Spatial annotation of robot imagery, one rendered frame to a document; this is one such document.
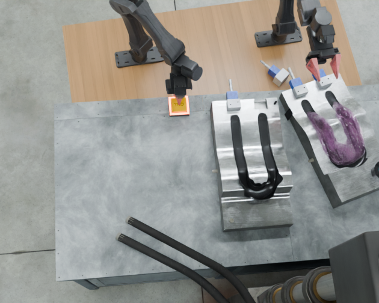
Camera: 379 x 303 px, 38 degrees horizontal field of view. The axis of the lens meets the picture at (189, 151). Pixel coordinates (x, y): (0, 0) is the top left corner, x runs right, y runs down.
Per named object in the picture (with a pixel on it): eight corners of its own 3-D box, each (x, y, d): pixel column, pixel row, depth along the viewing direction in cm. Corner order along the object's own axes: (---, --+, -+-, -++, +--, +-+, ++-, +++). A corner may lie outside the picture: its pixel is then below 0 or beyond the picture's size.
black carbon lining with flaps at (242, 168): (227, 116, 213) (230, 107, 204) (268, 113, 215) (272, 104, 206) (237, 203, 203) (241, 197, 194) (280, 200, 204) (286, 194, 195)
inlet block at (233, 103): (222, 83, 219) (224, 77, 213) (234, 82, 219) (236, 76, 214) (227, 113, 215) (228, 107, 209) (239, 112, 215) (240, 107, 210)
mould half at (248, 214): (209, 110, 221) (212, 96, 209) (272, 106, 223) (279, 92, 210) (222, 232, 206) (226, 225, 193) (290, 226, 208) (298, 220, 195)
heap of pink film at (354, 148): (301, 114, 216) (307, 106, 209) (341, 99, 219) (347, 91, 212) (331, 172, 209) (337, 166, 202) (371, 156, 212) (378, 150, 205)
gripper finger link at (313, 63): (336, 74, 181) (329, 49, 184) (316, 78, 181) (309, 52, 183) (330, 83, 188) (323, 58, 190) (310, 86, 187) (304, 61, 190)
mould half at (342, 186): (278, 97, 225) (284, 86, 214) (334, 77, 229) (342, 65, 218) (332, 208, 211) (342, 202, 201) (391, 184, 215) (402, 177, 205)
